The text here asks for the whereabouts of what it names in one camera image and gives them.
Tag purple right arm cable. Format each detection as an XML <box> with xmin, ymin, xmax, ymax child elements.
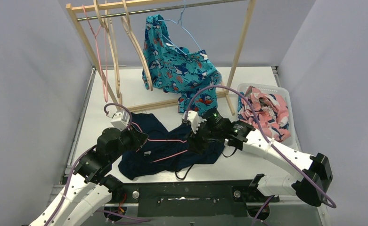
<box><xmin>183</xmin><ymin>85</ymin><xmax>337</xmax><ymax>209</ymax></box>

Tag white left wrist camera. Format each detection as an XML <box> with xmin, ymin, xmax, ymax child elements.
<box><xmin>106</xmin><ymin>110</ymin><xmax>131</xmax><ymax>131</ymax></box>

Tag blue shark print shorts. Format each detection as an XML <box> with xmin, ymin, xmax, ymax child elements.
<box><xmin>237</xmin><ymin>96</ymin><xmax>246</xmax><ymax>113</ymax></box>

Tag blue wire hanger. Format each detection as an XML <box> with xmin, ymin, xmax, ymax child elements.
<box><xmin>157</xmin><ymin>0</ymin><xmax>203</xmax><ymax>55</ymax></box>

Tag wooden hanger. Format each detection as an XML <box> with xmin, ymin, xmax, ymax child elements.
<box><xmin>93</xmin><ymin>0</ymin><xmax>122</xmax><ymax>103</ymax></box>
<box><xmin>121</xmin><ymin>0</ymin><xmax>153</xmax><ymax>91</ymax></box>

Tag wooden clothes rack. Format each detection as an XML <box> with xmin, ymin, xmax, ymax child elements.
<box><xmin>65</xmin><ymin>0</ymin><xmax>258</xmax><ymax>117</ymax></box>

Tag pink wire hanger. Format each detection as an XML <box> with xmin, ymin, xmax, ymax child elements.
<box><xmin>132</xmin><ymin>121</ymin><xmax>190</xmax><ymax>163</ymax></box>
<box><xmin>82</xmin><ymin>5</ymin><xmax>108</xmax><ymax>103</ymax></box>

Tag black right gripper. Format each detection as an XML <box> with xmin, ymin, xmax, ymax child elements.
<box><xmin>187</xmin><ymin>119</ymin><xmax>222</xmax><ymax>153</ymax></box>

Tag white plastic basket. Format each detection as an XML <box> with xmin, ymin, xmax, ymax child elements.
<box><xmin>237</xmin><ymin>83</ymin><xmax>296</xmax><ymax>148</ymax></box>

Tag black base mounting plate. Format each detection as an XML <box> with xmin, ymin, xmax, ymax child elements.
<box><xmin>123</xmin><ymin>180</ymin><xmax>267</xmax><ymax>217</ymax></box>

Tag wooden hanger front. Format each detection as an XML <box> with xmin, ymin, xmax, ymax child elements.
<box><xmin>93</xmin><ymin>0</ymin><xmax>122</xmax><ymax>103</ymax></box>

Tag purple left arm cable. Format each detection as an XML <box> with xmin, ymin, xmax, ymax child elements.
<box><xmin>51</xmin><ymin>103</ymin><xmax>134</xmax><ymax>226</ymax></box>

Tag teal fish print shorts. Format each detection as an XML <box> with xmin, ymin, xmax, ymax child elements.
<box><xmin>143</xmin><ymin>14</ymin><xmax>222</xmax><ymax>114</ymax></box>

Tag pink floral shorts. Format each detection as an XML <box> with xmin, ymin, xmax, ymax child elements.
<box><xmin>237</xmin><ymin>86</ymin><xmax>292</xmax><ymax>142</ymax></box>

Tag navy blue shorts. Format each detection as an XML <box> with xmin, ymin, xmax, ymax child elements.
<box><xmin>118</xmin><ymin>113</ymin><xmax>225</xmax><ymax>180</ymax></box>

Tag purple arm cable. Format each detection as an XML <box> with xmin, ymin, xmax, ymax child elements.
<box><xmin>183</xmin><ymin>85</ymin><xmax>337</xmax><ymax>209</ymax></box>
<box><xmin>51</xmin><ymin>103</ymin><xmax>134</xmax><ymax>226</ymax></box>

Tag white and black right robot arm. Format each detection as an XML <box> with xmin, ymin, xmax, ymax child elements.
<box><xmin>182</xmin><ymin>109</ymin><xmax>333</xmax><ymax>207</ymax></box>

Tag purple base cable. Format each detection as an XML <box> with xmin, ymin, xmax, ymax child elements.
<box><xmin>96</xmin><ymin>207</ymin><xmax>152</xmax><ymax>225</ymax></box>

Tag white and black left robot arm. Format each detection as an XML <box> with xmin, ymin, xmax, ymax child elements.
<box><xmin>30</xmin><ymin>126</ymin><xmax>148</xmax><ymax>226</ymax></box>

